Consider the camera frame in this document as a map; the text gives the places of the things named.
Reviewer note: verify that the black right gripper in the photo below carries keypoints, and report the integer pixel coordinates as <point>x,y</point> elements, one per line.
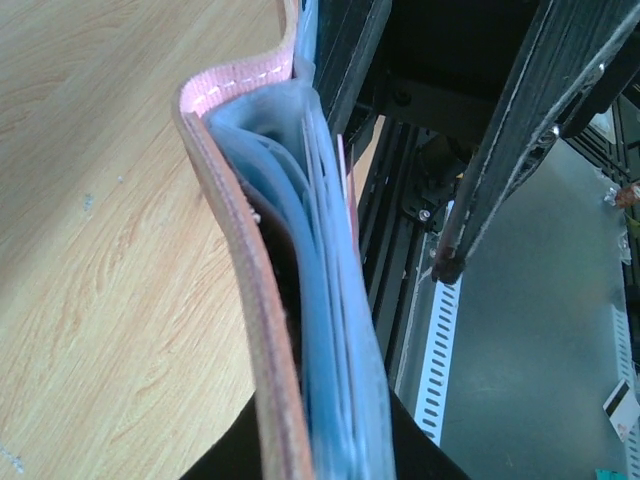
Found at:
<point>444,65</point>

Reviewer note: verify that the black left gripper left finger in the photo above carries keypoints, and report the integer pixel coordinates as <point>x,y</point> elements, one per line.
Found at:
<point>234,456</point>

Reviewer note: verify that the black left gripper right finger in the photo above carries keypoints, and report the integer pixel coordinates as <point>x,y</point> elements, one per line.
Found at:
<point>417,457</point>

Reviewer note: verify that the pink card holder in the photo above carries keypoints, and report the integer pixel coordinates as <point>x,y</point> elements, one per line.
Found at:
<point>260,146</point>

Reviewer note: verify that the teal card on floor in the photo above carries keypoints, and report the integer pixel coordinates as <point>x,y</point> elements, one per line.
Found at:
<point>610,474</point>

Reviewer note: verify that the white card on floor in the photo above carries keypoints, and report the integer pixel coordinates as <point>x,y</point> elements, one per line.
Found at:
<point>622,409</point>

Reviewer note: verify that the grey slotted cable duct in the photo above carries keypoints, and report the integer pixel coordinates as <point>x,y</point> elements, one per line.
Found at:
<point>433,385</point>

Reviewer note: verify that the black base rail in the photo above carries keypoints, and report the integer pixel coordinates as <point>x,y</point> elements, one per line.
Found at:
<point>413,177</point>

